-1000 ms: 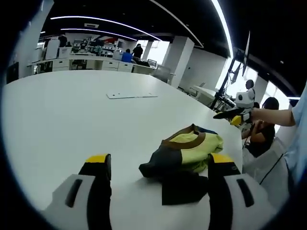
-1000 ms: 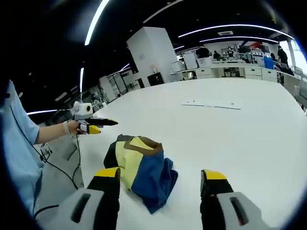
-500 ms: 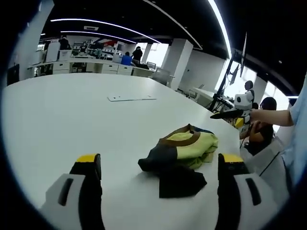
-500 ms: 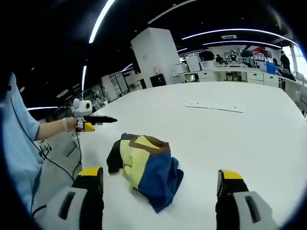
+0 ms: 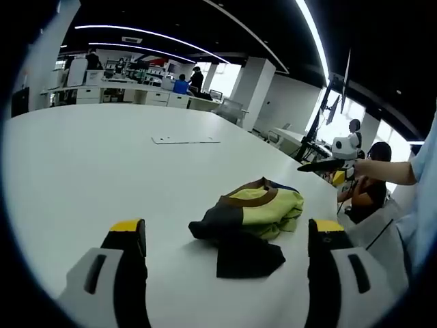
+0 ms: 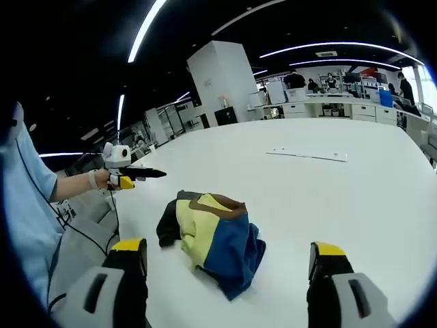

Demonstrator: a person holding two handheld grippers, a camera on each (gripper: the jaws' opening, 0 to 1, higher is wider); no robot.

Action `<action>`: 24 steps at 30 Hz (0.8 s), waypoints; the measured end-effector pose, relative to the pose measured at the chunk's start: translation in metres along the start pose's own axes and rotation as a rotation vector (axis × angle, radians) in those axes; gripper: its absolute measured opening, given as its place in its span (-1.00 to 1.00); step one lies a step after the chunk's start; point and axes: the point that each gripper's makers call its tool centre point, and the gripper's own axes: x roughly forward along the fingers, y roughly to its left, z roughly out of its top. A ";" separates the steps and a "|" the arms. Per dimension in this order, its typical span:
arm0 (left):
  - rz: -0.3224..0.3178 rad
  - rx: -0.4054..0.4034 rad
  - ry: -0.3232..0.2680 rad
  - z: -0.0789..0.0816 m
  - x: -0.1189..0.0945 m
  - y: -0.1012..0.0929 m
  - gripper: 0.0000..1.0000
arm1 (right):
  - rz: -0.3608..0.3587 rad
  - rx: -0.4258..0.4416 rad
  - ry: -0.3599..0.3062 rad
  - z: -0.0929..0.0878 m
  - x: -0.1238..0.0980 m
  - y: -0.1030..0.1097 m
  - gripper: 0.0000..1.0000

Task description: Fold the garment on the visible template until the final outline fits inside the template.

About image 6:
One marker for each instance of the short ceiling light strip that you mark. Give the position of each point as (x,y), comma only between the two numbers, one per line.
(121,111)

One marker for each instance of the white whiteboard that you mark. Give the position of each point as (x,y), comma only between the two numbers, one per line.
(276,93)

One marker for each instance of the white drawer cabinet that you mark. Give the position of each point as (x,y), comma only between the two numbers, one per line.
(373,112)
(294,110)

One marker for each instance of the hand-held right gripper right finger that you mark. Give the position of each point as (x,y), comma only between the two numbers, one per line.
(348,294)

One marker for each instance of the long ceiling light strip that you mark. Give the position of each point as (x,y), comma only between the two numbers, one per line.
(147,29)
(341,46)

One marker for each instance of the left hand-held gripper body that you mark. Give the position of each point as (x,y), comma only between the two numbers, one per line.
(117,156)

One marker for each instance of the white square pillar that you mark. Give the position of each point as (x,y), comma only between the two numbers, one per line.
(222,82)

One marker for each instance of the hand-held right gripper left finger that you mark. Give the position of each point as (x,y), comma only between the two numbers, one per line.
(102,294)

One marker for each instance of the white template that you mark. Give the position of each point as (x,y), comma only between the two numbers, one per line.
(307,154)

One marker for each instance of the person's left hand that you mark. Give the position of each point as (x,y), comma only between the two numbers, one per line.
(101,178)

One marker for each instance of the yellow blue black garment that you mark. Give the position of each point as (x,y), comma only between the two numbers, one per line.
(218,239)

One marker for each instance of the person's light blue shirt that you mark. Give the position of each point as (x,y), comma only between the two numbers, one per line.
(24,205)

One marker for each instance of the person's grey trousers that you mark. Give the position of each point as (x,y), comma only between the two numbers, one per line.
(82,246)

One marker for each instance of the black low cabinet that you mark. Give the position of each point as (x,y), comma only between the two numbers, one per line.
(225,116)

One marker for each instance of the person in light-blue shirt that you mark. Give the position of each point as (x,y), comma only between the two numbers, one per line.
(85,235)

